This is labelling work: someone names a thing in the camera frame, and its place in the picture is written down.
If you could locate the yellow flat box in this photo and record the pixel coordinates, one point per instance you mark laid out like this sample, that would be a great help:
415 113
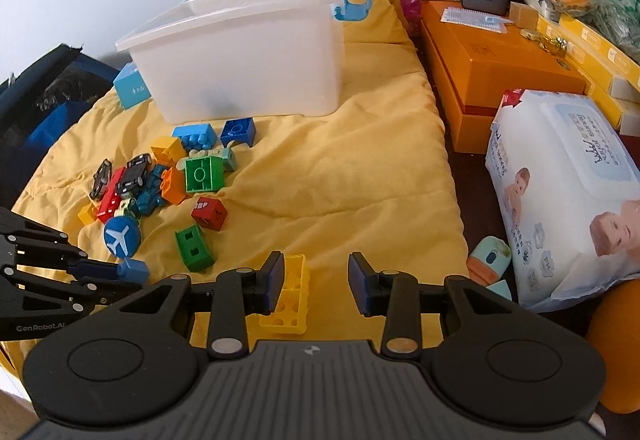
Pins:
595 42
607 105

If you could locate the orange building brick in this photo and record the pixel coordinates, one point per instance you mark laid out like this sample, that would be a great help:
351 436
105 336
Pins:
172 185

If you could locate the white plastic storage bin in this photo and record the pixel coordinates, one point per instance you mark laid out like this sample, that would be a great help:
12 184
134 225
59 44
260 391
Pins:
250 65

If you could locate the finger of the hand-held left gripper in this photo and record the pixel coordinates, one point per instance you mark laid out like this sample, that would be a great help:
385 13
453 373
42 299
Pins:
97 269
120 290

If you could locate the blue arch building brick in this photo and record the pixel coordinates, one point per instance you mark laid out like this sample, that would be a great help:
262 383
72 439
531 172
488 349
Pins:
239 130

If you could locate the large green building brick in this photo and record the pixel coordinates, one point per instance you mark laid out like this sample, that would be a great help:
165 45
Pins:
202 174

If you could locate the pink plastic toy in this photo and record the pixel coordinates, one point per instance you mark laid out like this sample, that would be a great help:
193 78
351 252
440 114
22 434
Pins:
411 10

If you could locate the white foam block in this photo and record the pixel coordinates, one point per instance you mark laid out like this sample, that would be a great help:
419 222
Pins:
625 87

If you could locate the long red building brick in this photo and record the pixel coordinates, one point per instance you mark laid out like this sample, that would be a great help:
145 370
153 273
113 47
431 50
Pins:
110 202

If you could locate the red printed building brick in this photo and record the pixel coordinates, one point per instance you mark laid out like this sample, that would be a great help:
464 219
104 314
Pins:
210 212

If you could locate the orange round stool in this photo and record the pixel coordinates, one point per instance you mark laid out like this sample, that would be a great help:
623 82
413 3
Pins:
617 345

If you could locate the green white plastic bag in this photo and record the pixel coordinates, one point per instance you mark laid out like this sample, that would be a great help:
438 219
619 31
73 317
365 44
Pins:
617 15

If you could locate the metal keys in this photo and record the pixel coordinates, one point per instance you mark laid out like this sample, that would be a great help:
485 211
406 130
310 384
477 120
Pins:
550 42

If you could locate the yellow blanket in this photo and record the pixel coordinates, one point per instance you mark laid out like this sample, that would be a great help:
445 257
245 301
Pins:
350 170

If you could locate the small yellow building brick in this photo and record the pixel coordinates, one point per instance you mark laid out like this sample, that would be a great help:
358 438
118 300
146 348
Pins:
87 214

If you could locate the wet wipes pack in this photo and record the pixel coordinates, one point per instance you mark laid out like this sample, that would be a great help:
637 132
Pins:
565 180

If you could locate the dark blue mesh playpen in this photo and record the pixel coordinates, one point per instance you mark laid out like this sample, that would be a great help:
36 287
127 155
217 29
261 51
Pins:
45 120

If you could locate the white paper sheet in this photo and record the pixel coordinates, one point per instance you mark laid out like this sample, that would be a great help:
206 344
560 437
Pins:
472 17

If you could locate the orange box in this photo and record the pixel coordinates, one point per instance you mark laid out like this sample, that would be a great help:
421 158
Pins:
500 70

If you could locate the mint and orange toy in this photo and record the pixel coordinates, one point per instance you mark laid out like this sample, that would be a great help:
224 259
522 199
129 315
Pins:
492 260

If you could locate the teal toy car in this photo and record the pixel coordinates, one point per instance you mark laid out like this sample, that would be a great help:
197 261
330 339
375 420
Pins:
149 200

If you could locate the small cream toy car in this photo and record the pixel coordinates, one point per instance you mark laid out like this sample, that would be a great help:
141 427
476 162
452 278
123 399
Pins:
127 207

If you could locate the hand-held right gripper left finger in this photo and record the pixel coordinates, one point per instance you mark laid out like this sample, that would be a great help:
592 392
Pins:
275 281

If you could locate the light blue building brick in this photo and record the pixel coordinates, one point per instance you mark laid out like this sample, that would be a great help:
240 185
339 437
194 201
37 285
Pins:
196 135

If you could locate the dark toy car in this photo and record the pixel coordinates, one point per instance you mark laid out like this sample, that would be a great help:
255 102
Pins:
100 180

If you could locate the large yellow building brick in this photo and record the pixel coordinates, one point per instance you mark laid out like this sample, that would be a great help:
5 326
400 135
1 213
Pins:
292 300

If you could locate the blue round airplane disc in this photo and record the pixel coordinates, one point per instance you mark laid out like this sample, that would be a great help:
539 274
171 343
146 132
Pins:
121 236

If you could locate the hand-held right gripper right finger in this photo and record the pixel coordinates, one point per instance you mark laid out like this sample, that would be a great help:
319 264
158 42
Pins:
361 281

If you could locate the black toy car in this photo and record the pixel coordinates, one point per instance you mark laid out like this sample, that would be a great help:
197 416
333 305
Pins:
134 176

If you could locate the light blue carton box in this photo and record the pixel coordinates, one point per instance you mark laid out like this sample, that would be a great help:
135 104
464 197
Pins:
131 87

